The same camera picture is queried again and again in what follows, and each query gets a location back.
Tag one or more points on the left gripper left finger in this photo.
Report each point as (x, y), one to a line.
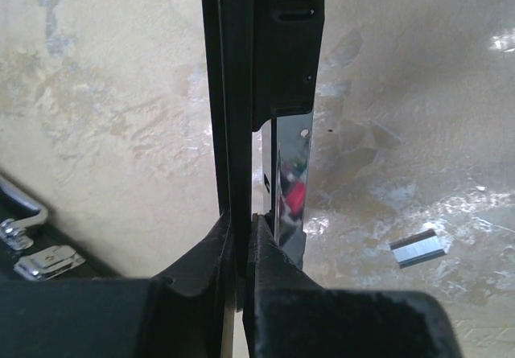
(184, 311)

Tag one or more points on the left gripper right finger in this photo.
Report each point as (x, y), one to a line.
(287, 314)

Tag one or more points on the black stapler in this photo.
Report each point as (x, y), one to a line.
(262, 63)

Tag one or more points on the black carrying case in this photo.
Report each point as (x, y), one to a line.
(34, 250)

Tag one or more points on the large staple strip block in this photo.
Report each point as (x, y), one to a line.
(416, 249)

